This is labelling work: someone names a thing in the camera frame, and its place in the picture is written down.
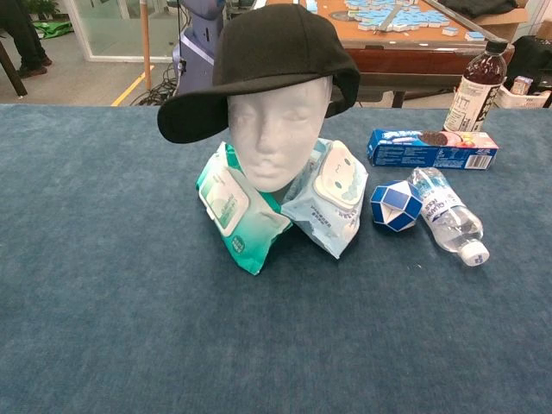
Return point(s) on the blue carpet table cover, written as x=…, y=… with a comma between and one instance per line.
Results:
x=129, y=323

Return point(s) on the dark tea bottle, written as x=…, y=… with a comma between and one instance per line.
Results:
x=474, y=95

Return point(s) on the brown mahjong table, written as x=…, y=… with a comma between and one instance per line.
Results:
x=401, y=56

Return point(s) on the light blue wet wipes pack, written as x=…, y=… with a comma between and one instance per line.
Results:
x=332, y=198

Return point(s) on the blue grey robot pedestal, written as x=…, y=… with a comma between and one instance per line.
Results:
x=194, y=64

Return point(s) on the clear plastic water bottle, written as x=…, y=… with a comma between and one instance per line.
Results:
x=448, y=215

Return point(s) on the white foam mannequin head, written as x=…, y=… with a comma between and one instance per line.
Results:
x=276, y=138

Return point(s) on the green wet wipes pack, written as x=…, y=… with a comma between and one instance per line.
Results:
x=233, y=211

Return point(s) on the blue mahjong tile cluster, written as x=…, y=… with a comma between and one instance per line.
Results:
x=405, y=17

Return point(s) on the green bag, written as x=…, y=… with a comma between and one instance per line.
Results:
x=52, y=29

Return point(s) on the large open cardboard box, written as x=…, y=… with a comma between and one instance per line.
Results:
x=496, y=17

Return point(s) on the wooden pole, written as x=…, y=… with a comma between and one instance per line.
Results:
x=146, y=43

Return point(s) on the white plastic basket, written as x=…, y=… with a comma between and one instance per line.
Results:
x=526, y=101

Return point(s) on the black baseball cap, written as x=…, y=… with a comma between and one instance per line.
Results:
x=276, y=52

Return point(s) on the blue white snake cube ball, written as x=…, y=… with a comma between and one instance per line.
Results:
x=394, y=205

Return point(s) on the blue cookie box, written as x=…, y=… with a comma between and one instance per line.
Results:
x=422, y=153

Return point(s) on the blue mahjong tile stack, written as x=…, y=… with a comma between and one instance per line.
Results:
x=449, y=31

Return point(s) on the person in black trousers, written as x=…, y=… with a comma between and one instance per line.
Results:
x=21, y=39

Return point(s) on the black bag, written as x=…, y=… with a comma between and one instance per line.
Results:
x=535, y=56

